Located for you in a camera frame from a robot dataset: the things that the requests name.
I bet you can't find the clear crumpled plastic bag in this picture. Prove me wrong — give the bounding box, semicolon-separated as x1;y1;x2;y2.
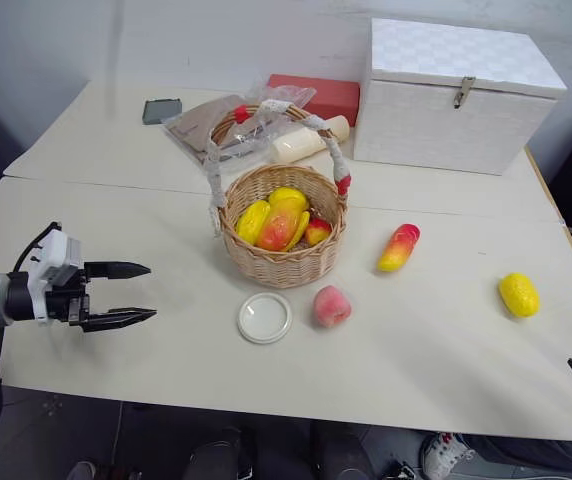
161;74;318;167

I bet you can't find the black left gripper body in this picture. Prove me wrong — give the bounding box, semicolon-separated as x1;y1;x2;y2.
44;261;99;331

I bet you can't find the cream cylinder roll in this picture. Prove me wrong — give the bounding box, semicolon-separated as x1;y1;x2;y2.
323;114;351;143
271;127;328;164

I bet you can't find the slim red-yellow toy mango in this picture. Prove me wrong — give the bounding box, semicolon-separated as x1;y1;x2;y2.
376;222;422;274

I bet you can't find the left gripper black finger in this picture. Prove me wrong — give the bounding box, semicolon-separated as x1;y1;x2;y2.
81;307;159;335
85;260;153;282

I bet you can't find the dark trouser leg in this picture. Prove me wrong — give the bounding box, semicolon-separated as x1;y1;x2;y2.
463;433;572;480

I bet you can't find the small red-yellow toy peach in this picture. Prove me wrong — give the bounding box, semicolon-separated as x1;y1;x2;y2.
304;216;333;248

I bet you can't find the dark grey flat device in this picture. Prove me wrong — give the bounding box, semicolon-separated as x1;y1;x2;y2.
141;97;184;127

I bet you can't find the white woven box with latch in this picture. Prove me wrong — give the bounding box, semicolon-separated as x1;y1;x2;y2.
352;17;569;177

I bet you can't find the wicker basket with lace handle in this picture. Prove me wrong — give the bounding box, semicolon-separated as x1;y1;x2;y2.
204;98;353;290

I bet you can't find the grey shoe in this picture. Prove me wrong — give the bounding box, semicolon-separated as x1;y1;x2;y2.
64;460;98;480

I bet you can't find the red flat box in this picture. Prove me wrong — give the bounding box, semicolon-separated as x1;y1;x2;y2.
267;73;362;127

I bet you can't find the white red blue sneaker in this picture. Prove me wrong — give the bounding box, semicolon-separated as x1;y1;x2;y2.
420;431;476;480

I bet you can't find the pink toy peach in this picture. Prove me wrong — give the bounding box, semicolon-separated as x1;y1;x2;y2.
311;284;354;330

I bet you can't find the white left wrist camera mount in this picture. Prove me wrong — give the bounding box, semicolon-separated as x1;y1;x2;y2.
27;229;86;324

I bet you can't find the yellow toy lemon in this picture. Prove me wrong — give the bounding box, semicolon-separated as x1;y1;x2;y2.
497;271;541;319

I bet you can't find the large red-yellow toy mango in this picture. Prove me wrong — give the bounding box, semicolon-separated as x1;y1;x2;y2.
255;208;304;253

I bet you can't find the yellow ridged toy fruit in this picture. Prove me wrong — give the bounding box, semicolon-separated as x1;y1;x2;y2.
235;200;273;247

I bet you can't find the yellow rounded toy fruit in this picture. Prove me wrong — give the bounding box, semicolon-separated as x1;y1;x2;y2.
267;186;310;217

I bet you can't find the dark rounded shape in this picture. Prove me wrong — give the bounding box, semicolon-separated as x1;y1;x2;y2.
184;424;253;480

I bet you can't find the white round lid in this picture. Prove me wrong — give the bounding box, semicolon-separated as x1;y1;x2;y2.
236;291;294;346

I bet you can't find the yellow toy banana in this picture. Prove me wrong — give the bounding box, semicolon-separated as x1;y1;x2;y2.
285;210;312;252

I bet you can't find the brown flat pack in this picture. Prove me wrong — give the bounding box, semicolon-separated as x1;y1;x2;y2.
165;96;248;162

